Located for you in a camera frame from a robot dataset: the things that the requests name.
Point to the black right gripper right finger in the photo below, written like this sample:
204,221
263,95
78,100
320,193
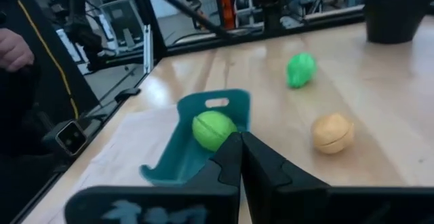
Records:
305,203

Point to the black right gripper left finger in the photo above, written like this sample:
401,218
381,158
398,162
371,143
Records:
203,203

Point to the teal plastic container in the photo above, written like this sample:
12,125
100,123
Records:
176,156

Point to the tan round toy produce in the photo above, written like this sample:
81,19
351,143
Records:
332,132

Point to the green round toy vegetable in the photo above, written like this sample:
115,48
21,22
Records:
301,69

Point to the black clip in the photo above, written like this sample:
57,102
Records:
127,94

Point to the orange background machine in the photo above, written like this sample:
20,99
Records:
226,6

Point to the black plant pot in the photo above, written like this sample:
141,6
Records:
396,17

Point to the person's hand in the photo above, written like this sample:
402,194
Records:
13,51

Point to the table-level camera box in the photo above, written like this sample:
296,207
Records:
68,137

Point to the black table edge rail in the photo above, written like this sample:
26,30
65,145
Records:
271,34

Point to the black diagonal frame brace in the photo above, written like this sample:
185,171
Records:
190,10

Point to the black frame post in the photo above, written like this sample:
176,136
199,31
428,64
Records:
149,17

